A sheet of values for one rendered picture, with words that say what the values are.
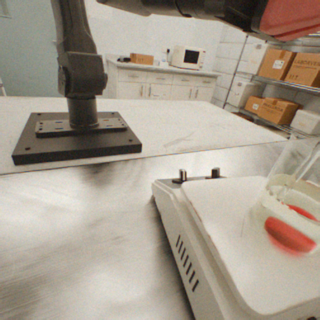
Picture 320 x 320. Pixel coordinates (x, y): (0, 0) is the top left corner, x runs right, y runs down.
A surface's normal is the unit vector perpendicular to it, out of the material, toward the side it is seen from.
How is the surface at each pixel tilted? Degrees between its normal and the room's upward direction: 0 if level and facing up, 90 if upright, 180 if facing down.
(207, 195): 0
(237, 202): 0
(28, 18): 90
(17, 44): 90
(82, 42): 74
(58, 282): 0
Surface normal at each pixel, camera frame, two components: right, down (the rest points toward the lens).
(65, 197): 0.13, -0.83
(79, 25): 0.68, 0.23
